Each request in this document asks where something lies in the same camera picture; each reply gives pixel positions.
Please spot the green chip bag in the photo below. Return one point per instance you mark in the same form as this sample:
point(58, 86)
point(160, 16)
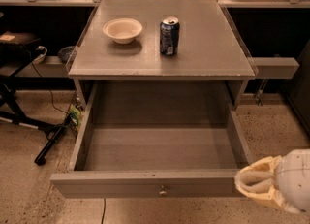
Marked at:
point(74, 114)

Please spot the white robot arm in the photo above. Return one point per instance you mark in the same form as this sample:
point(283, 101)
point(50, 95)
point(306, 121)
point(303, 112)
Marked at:
point(305, 153)

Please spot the grey drawer cabinet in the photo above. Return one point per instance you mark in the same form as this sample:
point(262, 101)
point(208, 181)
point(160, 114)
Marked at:
point(208, 48)

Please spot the white paper bowl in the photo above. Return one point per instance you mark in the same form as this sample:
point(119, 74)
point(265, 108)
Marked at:
point(122, 30)

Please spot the grey bowl on shelf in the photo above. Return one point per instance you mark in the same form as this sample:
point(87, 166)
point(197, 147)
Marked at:
point(66, 53)

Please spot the black stand with legs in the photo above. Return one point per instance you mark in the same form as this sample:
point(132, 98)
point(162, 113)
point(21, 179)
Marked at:
point(17, 51)

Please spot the white bowl on shelf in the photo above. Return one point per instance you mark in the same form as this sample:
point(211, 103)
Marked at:
point(42, 52)

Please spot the blue soda can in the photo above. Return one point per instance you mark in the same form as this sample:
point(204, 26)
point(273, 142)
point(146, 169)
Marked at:
point(169, 35)

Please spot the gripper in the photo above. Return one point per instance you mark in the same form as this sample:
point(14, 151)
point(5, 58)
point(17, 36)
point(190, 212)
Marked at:
point(293, 179)

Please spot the grey top drawer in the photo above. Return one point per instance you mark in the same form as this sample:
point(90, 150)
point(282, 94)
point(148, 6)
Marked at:
point(156, 139)

